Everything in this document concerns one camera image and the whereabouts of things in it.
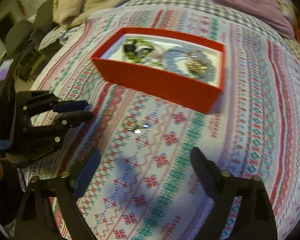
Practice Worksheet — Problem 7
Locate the small gold earring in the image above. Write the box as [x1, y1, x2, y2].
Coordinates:
[122, 116, 149, 134]

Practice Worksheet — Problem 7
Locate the patterned cross-stitch bedspread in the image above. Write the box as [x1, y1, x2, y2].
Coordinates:
[21, 5, 300, 239]

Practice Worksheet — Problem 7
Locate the green bead bracelet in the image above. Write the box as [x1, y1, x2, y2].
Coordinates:
[122, 38, 156, 65]

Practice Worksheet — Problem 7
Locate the gold rings cluster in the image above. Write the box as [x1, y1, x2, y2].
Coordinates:
[186, 50, 209, 75]

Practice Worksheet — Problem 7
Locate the black flower hair clip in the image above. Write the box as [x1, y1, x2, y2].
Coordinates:
[123, 43, 136, 54]

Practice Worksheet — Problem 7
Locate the light blue bead bracelet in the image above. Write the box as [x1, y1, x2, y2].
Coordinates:
[162, 49, 215, 79]

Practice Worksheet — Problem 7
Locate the pink bead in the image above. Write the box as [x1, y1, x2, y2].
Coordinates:
[151, 50, 162, 59]

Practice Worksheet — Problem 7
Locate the red jewelry box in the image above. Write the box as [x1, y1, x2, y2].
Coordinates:
[91, 27, 226, 114]

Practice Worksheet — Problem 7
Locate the grey chair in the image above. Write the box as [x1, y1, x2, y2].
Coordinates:
[5, 0, 57, 56]

